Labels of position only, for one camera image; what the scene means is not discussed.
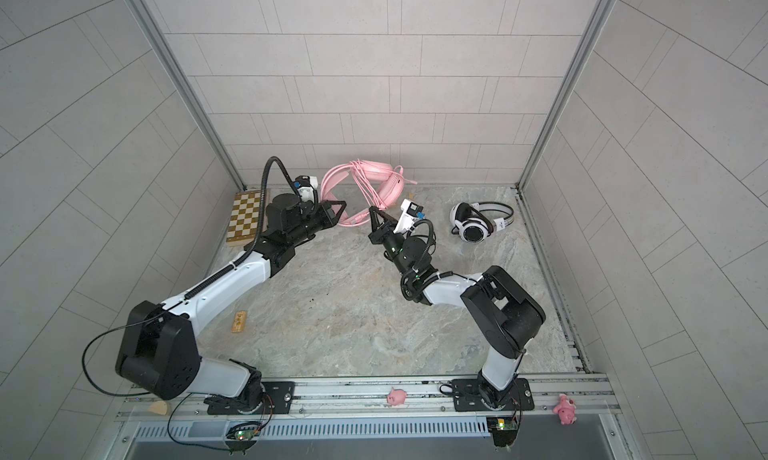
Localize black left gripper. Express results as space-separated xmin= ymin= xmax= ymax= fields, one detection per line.
xmin=284 ymin=201 xmax=348 ymax=249

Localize pink headphones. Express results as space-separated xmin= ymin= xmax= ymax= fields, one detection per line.
xmin=319 ymin=159 xmax=416 ymax=210

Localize white black headphones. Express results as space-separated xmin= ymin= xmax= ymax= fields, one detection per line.
xmin=450 ymin=201 xmax=514 ymax=243

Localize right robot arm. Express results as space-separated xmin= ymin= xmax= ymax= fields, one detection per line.
xmin=369 ymin=201 xmax=546 ymax=411

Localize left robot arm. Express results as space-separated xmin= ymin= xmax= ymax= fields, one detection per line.
xmin=115 ymin=176 xmax=346 ymax=413

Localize wooden folded chess board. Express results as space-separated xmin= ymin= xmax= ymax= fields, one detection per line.
xmin=225 ymin=190 xmax=261 ymax=246

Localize rectangular wooden block left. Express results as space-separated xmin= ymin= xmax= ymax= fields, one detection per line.
xmin=231 ymin=311 xmax=247 ymax=333

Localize pink pig toy centre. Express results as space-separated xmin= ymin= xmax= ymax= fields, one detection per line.
xmin=386 ymin=388 xmax=407 ymax=407

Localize pink pig toy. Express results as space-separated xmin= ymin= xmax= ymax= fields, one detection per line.
xmin=386 ymin=388 xmax=407 ymax=407
xmin=553 ymin=393 xmax=577 ymax=425

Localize right circuit board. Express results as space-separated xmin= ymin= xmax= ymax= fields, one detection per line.
xmin=486 ymin=417 xmax=520 ymax=448

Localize circuit board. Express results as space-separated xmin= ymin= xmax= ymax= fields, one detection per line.
xmin=226 ymin=421 xmax=262 ymax=442
xmin=486 ymin=417 xmax=520 ymax=448

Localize left circuit board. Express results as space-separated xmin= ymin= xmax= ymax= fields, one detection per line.
xmin=226 ymin=421 xmax=262 ymax=442

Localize pink pig toy right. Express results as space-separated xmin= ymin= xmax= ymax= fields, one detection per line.
xmin=553 ymin=393 xmax=577 ymax=425

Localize round wooden piece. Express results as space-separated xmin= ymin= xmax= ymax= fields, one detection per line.
xmin=147 ymin=400 xmax=171 ymax=416

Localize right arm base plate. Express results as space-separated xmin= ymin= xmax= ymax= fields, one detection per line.
xmin=439 ymin=377 xmax=535 ymax=412

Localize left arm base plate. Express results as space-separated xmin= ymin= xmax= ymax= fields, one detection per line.
xmin=204 ymin=381 xmax=296 ymax=415

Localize aluminium rail frame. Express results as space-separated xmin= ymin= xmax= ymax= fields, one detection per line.
xmin=114 ymin=373 xmax=621 ymax=449

